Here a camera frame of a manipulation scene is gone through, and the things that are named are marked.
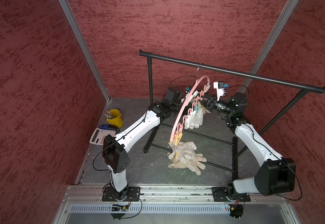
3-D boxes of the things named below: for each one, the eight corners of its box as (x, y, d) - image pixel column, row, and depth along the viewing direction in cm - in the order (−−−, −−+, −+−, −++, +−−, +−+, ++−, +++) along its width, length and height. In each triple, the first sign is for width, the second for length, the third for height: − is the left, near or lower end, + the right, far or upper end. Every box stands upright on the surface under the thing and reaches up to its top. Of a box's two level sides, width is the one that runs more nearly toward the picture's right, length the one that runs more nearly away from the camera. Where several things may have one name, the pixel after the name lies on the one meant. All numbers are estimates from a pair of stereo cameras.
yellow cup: (111, 128, 103) (105, 119, 94) (114, 118, 110) (109, 108, 100) (122, 128, 103) (117, 119, 94) (124, 118, 110) (120, 108, 100)
